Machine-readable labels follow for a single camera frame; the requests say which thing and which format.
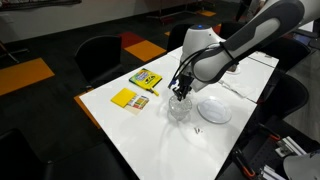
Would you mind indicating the small metal clips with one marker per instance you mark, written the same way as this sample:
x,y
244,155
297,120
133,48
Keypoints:
x,y
198,130

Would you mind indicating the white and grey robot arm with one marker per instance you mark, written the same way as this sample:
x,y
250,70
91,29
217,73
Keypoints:
x,y
206,56

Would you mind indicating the yellow crayon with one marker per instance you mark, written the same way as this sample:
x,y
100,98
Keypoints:
x,y
154,91

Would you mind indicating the clear plastic wrapped cutlery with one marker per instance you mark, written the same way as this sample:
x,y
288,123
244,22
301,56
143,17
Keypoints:
x,y
241,90

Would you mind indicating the yellow sticky note pad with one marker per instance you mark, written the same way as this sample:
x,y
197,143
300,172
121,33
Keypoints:
x,y
123,97

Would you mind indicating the colourful index tab card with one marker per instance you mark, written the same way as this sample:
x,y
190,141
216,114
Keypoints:
x,y
136,104

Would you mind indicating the clear round plate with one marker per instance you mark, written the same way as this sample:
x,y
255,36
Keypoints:
x,y
214,110

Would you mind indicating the clear glass lid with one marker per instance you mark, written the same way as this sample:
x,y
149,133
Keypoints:
x,y
179,109

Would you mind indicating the green yellow crayon box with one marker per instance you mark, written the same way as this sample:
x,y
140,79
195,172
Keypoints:
x,y
145,79

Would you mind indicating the black chair back right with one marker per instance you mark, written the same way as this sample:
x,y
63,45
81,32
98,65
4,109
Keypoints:
x,y
229,28

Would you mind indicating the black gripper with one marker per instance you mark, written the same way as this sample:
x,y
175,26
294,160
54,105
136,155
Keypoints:
x,y
182,85

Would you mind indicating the black chair left front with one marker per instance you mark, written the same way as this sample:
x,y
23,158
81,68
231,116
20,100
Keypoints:
x,y
98,59

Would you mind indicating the black chair bottom left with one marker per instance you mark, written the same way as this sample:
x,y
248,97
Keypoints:
x,y
18,161

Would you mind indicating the black chair back middle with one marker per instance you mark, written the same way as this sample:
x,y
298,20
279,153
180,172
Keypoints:
x,y
177,35

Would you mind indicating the black chair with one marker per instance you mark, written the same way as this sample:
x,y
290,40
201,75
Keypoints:
x,y
177,35
18,161
229,28
98,59
288,96

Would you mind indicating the black chair right side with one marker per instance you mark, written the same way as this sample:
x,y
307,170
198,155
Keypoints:
x,y
288,96

